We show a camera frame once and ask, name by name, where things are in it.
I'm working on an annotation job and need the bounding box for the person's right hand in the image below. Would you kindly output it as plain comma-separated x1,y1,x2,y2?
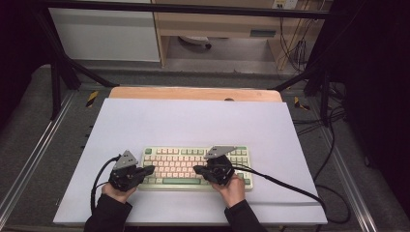
211,175,246,209

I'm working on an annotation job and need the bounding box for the aluminium rail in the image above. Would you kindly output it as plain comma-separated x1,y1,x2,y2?
317,129,378,232
0,91,76,220

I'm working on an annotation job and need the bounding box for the white cabinet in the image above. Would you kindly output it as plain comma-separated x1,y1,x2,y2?
48,8,161,63

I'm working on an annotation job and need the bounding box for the hanging cable bundle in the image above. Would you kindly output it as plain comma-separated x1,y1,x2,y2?
278,17,310,73

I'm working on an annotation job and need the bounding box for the green and cream keyboard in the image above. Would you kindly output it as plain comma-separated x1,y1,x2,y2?
138,145,254,191

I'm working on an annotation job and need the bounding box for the wooden desk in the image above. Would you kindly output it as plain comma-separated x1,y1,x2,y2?
151,0,333,71

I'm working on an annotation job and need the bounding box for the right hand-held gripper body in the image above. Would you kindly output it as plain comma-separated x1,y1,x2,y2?
204,145,238,186

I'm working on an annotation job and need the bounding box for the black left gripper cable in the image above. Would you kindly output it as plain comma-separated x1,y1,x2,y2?
90,155,122,214

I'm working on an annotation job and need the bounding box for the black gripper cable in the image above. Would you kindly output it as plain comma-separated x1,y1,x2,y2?
233,163,352,225
90,155,122,214

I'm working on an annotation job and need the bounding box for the person's left hand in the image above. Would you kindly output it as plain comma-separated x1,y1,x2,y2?
101,183,138,205

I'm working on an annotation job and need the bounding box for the white power strip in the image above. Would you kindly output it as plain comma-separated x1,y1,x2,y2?
272,0,299,10

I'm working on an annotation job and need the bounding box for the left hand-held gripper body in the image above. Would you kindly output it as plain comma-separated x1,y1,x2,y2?
108,150,139,193

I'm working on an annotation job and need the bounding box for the white board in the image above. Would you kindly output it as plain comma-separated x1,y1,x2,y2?
52,98,328,225

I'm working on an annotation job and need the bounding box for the black metal frame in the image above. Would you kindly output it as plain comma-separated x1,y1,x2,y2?
32,0,337,127

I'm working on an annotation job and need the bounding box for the yellow and black tape strip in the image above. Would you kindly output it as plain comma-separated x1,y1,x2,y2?
293,96,310,111
85,90,100,108

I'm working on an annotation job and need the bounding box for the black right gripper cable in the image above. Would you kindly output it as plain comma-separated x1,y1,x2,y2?
233,163,352,225

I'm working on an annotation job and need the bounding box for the office chair base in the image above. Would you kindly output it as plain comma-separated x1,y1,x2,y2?
178,35,213,50

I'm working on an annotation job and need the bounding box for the wooden table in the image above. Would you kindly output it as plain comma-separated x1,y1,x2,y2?
108,86,283,103

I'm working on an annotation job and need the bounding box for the black floor cable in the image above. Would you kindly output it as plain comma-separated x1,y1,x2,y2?
291,105,347,185

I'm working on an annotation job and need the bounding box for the dark curtain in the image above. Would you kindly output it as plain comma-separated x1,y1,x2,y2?
0,0,49,130
332,0,410,207

